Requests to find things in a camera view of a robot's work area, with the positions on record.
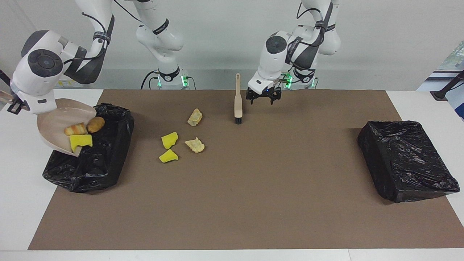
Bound brown table mat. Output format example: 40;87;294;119
28;90;464;250

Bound pale toy dumpling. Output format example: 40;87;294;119
185;137;205;153
187;108;203;127

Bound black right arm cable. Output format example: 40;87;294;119
63;0;144;66

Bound toy croissant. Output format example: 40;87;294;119
64;123;88;137

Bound beige hand brush black bristles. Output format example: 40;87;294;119
234;73;243;125

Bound brown toy bread roll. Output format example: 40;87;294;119
87;116;105;133

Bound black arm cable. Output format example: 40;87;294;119
63;0;144;66
286;0;334;73

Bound yellow sponge piece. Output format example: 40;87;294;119
161;132;179;150
159;149;179;163
69;134;93;153

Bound glass window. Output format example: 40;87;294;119
437;42;464;71

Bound black right base cables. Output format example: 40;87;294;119
141;70;160;90

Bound black bag lined bin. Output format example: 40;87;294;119
357;120;460;203
42;103;135;193

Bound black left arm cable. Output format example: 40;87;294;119
286;0;334;73

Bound beige plastic dustpan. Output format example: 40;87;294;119
0;90;98;157

